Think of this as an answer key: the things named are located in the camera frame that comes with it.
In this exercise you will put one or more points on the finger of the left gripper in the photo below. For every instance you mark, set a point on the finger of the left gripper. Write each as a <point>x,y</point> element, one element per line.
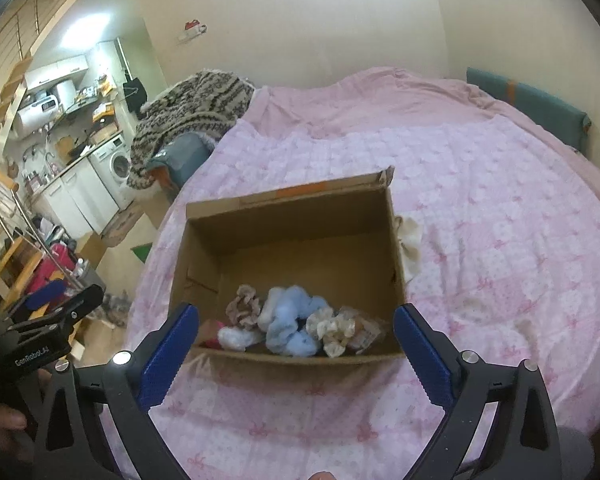
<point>75,304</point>
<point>44,295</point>

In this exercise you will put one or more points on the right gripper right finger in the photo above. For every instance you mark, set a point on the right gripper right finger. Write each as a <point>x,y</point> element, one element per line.
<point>497,421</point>

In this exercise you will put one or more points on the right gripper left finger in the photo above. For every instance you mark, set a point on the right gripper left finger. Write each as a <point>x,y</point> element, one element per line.
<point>71,443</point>

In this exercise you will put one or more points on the orange packaged item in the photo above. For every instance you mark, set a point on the orange packaged item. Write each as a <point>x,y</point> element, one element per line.
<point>367,329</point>

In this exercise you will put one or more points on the beige lace scrunchie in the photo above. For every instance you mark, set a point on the beige lace scrunchie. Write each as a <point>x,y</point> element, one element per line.
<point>244,310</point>

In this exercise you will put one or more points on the cream ruffled scrunchie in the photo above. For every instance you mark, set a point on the cream ruffled scrunchie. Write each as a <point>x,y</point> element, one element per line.
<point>333,330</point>

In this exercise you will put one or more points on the blue fluffy plush toy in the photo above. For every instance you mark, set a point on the blue fluffy plush toy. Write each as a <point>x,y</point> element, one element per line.
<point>283,321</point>

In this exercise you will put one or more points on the person left hand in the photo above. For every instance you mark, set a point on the person left hand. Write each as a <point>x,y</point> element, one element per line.
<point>14,440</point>

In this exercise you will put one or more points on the red bag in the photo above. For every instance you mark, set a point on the red bag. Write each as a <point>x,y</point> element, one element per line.
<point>47,271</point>

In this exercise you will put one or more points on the white kitchen cabinet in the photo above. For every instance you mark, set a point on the white kitchen cabinet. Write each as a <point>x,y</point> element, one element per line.
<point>77,200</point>

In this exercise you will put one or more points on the white washing machine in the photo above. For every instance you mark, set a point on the white washing machine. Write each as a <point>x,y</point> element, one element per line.
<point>111,161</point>

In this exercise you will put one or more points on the white microwave oven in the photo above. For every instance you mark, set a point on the white microwave oven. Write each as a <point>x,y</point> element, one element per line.
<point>36,115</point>

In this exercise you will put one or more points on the pink floral quilt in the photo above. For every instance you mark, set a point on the pink floral quilt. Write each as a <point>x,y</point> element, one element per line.
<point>510,268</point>

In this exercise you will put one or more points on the brown cardboard box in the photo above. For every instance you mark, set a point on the brown cardboard box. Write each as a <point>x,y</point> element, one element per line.
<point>334,238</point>

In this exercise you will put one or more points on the brown patterned knit blanket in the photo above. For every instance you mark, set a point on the brown patterned knit blanket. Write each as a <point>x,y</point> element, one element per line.
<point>208,103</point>

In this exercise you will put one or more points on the teal headboard cushion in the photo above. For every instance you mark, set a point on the teal headboard cushion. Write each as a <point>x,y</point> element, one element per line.
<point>565,121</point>

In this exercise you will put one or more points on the wooden stair rail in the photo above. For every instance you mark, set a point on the wooden stair rail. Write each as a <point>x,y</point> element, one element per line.
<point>20,250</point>

